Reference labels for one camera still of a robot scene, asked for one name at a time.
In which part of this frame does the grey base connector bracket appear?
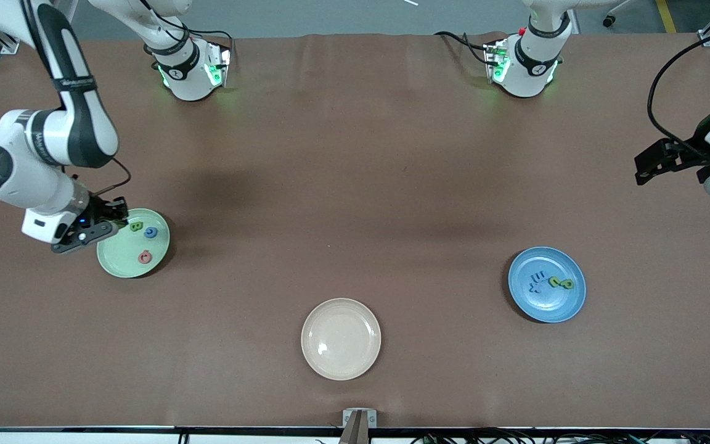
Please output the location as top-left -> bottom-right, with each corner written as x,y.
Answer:
204,38 -> 234,88
483,38 -> 511,85

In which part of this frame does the beige plate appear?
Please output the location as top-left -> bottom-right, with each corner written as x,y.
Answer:
301,298 -> 382,381

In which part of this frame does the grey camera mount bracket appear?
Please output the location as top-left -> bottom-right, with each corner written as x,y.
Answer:
339,408 -> 378,444

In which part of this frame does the light green plate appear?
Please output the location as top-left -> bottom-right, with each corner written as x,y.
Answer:
96,208 -> 171,279

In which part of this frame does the white table edge rail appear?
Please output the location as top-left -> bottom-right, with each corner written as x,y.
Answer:
0,425 -> 710,444

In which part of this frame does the blue plate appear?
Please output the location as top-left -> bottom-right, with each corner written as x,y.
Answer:
508,246 -> 587,324

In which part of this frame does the black base cable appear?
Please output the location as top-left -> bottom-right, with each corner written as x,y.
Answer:
179,28 -> 235,47
434,31 -> 492,65

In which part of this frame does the black chair caster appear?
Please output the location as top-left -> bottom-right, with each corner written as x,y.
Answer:
602,0 -> 633,28

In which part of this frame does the brown table cover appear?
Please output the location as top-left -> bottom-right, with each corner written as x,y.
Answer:
0,32 -> 710,429

